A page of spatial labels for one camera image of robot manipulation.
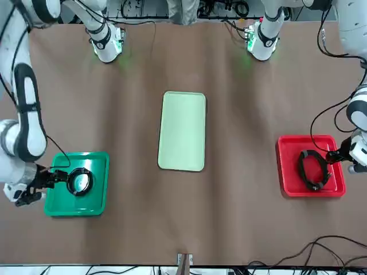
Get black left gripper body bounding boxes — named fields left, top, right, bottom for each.
left=339, top=136, right=356, bottom=162

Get braided black cable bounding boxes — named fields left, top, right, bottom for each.
left=299, top=148, right=330, bottom=191

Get person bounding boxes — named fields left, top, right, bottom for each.
left=167, top=0, right=199, bottom=26

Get loose black floor cable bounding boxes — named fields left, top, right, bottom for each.
left=248, top=235, right=367, bottom=270

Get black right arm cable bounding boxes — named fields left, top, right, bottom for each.
left=0, top=5, right=72, bottom=168

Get green plastic tray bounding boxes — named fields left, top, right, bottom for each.
left=43, top=151, right=111, bottom=217

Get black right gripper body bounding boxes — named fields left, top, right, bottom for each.
left=28, top=167, right=57, bottom=193

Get red plastic tray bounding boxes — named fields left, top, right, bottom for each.
left=275, top=134, right=347, bottom=198

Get tangled black cables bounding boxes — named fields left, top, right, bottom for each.
left=119, top=0, right=161, bottom=21
left=199, top=0, right=250, bottom=18

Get thin black cable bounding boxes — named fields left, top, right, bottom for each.
left=66, top=167, right=94, bottom=198

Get small metal bracket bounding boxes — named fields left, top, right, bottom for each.
left=177, top=253, right=194, bottom=266

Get pale green rectangular tray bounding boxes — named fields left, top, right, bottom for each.
left=157, top=91, right=207, bottom=173

